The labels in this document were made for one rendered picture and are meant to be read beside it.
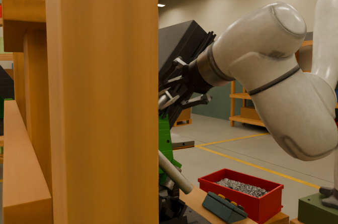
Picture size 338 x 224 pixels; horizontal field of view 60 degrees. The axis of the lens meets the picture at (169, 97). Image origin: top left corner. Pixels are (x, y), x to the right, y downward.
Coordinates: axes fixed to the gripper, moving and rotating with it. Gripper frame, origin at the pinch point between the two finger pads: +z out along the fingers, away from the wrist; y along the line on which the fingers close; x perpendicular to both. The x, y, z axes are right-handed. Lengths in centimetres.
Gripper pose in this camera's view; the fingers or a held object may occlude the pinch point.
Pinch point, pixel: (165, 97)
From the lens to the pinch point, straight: 80.2
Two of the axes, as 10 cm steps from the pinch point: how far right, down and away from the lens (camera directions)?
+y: -6.2, -7.8, -0.9
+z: -5.1, 3.1, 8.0
